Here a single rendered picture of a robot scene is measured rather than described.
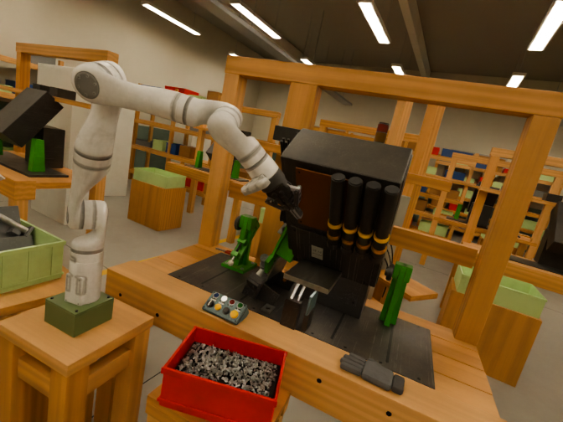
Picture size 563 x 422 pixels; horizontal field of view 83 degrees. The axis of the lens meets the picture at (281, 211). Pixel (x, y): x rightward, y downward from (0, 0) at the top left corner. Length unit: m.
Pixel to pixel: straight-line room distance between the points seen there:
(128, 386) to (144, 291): 0.33
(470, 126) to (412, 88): 9.72
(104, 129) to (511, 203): 1.46
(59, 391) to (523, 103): 1.83
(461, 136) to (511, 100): 9.65
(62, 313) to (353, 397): 0.93
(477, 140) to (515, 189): 9.67
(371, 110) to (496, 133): 3.69
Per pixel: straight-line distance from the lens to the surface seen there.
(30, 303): 1.57
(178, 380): 0.99
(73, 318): 1.20
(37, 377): 1.31
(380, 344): 1.36
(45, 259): 1.65
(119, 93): 0.86
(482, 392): 1.42
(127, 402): 1.47
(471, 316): 1.66
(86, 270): 1.17
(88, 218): 1.11
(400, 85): 1.57
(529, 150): 1.57
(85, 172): 1.01
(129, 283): 1.47
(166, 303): 1.36
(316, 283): 1.09
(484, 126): 11.27
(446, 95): 1.56
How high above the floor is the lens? 1.55
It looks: 12 degrees down
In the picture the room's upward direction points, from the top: 12 degrees clockwise
